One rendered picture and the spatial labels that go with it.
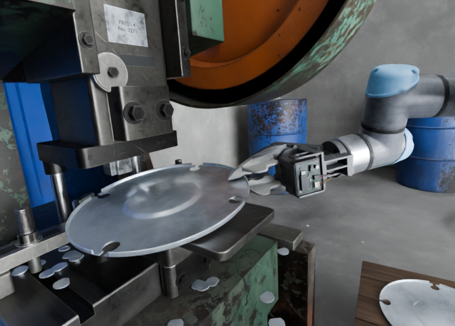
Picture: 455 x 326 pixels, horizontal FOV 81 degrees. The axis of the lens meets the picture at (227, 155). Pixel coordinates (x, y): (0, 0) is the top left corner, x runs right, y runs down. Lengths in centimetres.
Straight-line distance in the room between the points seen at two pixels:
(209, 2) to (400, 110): 39
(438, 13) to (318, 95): 137
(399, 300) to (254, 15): 88
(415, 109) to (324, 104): 318
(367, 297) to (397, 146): 54
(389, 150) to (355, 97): 308
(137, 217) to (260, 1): 58
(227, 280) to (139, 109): 32
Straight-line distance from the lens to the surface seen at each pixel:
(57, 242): 52
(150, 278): 47
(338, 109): 369
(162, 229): 38
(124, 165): 54
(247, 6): 78
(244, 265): 54
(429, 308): 101
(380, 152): 57
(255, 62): 70
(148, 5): 53
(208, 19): 56
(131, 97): 43
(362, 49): 366
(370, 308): 95
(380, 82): 54
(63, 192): 58
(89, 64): 40
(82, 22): 41
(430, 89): 57
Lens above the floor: 95
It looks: 13 degrees down
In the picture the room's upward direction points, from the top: 3 degrees counter-clockwise
